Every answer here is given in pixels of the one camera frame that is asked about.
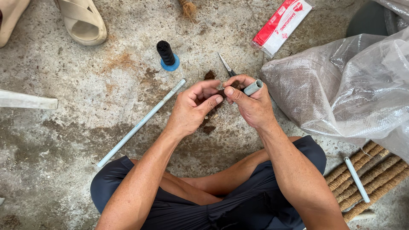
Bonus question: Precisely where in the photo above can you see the person's left hand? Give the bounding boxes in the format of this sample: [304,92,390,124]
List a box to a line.
[166,79,224,138]

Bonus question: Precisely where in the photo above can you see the person's right hand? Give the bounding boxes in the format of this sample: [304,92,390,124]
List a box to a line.
[222,74,277,129]

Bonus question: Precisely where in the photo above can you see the short grey pipe piece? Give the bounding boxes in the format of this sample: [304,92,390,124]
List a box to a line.
[243,79,264,96]

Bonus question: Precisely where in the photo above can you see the brown coconut fibre clump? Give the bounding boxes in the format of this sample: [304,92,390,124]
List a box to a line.
[218,80,242,99]

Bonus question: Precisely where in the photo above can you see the loose brown fibre scraps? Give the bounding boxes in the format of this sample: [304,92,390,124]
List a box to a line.
[200,70,224,135]

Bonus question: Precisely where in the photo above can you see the long white plastic pipe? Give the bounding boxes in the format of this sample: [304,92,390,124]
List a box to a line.
[96,78,187,168]

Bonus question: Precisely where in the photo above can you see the black thread spool blue base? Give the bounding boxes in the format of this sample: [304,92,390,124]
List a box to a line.
[156,40,180,72]

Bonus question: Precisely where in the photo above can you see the person's right leg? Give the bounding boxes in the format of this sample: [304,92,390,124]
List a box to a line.
[180,136,302,196]

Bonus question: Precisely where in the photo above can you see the person's leg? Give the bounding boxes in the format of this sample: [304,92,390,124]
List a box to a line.
[180,136,302,196]
[129,158,224,206]

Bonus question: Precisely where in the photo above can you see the person's left leg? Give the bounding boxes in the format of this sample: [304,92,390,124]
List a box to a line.
[129,158,224,206]

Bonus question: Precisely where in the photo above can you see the red and white plastic packet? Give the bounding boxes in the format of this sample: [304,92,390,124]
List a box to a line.
[251,0,314,59]

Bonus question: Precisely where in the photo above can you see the large translucent woven plastic sack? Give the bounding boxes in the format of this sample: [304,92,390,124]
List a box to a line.
[260,27,409,164]

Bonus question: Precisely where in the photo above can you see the person's dark shorts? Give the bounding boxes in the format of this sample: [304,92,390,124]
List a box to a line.
[90,135,327,230]

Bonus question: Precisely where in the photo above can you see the coir fibre tuft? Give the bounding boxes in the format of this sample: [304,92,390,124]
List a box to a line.
[178,0,197,19]

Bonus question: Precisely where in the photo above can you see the short white plastic pipe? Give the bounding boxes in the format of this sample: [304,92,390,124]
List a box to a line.
[343,156,371,204]

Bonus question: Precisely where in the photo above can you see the beige sandal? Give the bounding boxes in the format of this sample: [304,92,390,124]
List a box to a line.
[0,0,31,48]
[56,0,107,46]

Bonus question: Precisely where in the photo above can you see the row of coir wrapped rods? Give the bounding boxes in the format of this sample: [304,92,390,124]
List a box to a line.
[324,141,409,223]

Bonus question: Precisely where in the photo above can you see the clear plastic bag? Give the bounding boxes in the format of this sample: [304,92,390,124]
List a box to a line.
[371,0,409,34]

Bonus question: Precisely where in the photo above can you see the metal scissors with black handles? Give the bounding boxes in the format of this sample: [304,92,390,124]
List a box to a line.
[217,52,238,78]

